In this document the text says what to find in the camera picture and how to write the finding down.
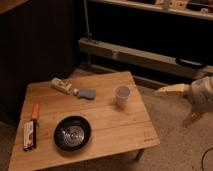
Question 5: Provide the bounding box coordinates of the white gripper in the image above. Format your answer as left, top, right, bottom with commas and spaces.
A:
155, 76, 213, 128

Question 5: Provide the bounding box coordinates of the black ceramic bowl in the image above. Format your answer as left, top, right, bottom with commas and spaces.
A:
54, 116, 92, 152

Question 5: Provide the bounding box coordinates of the long wooden bench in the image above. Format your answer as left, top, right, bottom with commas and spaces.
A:
78, 38, 213, 79

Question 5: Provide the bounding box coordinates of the wooden shelf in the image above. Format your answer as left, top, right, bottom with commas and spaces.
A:
89, 0, 213, 21

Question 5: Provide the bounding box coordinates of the blue grey sponge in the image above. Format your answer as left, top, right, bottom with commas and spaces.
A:
73, 88, 96, 100

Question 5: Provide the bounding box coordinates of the wooden folding table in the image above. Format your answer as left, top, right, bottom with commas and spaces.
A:
8, 71, 160, 171

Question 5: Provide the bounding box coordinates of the metal pole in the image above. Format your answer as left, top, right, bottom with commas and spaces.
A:
83, 0, 92, 40

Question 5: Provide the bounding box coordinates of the white stapler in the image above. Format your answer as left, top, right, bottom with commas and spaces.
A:
51, 78, 72, 94

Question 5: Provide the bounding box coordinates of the red white flat box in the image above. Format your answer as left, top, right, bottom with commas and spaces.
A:
23, 121, 35, 151

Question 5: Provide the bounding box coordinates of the black handle on bench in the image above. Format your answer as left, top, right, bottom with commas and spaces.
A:
175, 58, 207, 69

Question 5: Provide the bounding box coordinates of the black cable on floor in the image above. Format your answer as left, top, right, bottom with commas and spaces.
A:
200, 146, 213, 171

